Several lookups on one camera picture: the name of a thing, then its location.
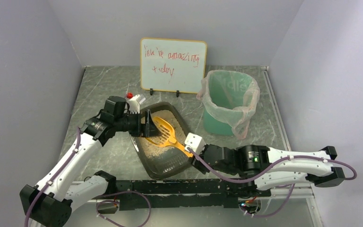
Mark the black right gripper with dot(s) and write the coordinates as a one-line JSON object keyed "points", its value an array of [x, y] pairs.
{"points": [[204, 155]]}

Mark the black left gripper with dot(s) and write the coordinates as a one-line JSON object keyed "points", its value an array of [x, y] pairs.
{"points": [[144, 124]]}

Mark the yellow litter scoop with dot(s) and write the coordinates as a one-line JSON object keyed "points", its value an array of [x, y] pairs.
{"points": [[168, 138]]}

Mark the dark grey litter box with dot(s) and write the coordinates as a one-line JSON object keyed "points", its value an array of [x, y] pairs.
{"points": [[159, 157]]}

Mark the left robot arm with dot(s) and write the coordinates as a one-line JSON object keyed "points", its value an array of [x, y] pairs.
{"points": [[51, 201]]}

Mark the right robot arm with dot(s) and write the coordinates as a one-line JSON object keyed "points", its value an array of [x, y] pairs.
{"points": [[263, 168]]}

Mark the beige cat litter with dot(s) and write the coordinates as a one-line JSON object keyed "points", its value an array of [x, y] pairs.
{"points": [[150, 149]]}

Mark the translucent pink bin liner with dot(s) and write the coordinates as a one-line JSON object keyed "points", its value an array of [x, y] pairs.
{"points": [[241, 103]]}

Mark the green trash bin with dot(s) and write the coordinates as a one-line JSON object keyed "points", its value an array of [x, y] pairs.
{"points": [[228, 103]]}

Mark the whiteboard with red writing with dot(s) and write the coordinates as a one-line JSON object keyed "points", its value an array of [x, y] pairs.
{"points": [[172, 65]]}

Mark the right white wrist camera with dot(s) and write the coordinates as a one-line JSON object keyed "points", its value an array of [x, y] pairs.
{"points": [[195, 143]]}

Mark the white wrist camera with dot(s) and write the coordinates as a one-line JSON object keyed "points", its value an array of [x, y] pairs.
{"points": [[134, 102], [195, 143]]}

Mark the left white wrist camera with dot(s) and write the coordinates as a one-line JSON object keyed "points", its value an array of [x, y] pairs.
{"points": [[134, 102]]}

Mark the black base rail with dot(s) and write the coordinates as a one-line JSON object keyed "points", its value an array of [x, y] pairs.
{"points": [[139, 194]]}

